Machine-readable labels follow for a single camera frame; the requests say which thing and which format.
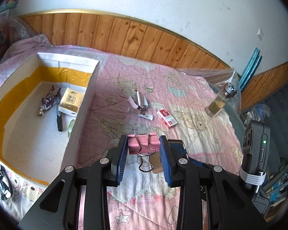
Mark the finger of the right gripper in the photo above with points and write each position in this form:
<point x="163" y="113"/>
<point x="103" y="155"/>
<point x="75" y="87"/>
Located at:
<point x="198" y="164"/>

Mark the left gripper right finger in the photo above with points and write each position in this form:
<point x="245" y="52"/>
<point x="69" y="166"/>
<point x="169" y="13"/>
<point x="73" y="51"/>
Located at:
<point x="172" y="175"/>

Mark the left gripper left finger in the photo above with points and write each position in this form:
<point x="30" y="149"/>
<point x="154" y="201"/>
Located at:
<point x="118" y="157"/>

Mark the pink binder clip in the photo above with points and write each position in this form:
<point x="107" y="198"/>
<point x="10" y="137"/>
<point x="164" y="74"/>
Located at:
<point x="144" y="146"/>

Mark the green tape roll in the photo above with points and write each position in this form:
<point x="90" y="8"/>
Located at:
<point x="70" y="127"/>

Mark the black marker pen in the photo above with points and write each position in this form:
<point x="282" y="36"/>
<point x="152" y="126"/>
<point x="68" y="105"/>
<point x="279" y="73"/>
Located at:
<point x="58" y="115"/>

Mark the yellow tissue pack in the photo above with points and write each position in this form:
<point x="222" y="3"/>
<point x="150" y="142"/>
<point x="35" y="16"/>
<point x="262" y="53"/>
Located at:
<point x="70" y="102"/>

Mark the gold square tin box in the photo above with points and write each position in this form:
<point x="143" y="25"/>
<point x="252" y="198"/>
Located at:
<point x="176" y="151"/>

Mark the red white staples box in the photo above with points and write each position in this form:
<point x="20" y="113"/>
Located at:
<point x="166" y="118"/>

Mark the white printed lighter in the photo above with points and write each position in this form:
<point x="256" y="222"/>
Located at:
<point x="145" y="116"/>

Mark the white power adapter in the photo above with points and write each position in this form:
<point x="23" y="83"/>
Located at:
<point x="144" y="103"/>

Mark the pink cartoon quilt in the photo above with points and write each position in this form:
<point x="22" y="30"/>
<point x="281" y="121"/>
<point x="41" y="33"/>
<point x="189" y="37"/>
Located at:
<point x="142" y="200"/>

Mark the glass tea bottle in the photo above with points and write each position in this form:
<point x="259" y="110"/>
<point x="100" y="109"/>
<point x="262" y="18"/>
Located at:
<point x="227" y="92"/>

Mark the teal blue sticks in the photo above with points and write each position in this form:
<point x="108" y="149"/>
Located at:
<point x="250" y="69"/>

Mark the bubble wrap sheet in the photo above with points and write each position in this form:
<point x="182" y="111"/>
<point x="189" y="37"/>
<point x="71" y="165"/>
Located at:
<point x="217" y="79"/>

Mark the white cardboard box yellow tape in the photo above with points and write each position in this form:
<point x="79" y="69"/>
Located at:
<point x="31" y="145"/>

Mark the wooden headboard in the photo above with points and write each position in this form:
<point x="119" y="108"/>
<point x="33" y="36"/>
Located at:
<point x="121" y="35"/>

